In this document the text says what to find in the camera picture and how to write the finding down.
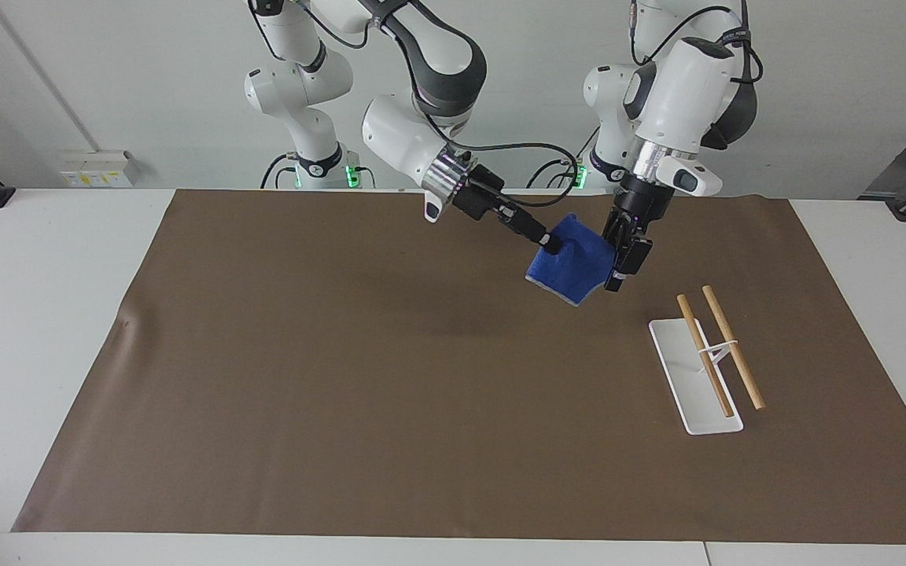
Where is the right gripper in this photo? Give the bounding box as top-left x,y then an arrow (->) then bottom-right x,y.
451,164 -> 518,225

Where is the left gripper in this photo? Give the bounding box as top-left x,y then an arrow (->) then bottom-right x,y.
603,178 -> 671,294

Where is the blue towel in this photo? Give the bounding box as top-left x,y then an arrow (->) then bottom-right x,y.
524,212 -> 620,308

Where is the white rack with wooden bars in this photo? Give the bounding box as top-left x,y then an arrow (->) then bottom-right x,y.
648,285 -> 767,436

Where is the black cable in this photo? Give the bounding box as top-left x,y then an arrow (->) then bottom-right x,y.
445,141 -> 580,208
296,0 -> 392,50
528,126 -> 603,190
260,152 -> 298,190
629,0 -> 764,89

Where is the white wall socket box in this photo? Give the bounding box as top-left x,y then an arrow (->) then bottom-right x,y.
58,149 -> 137,189

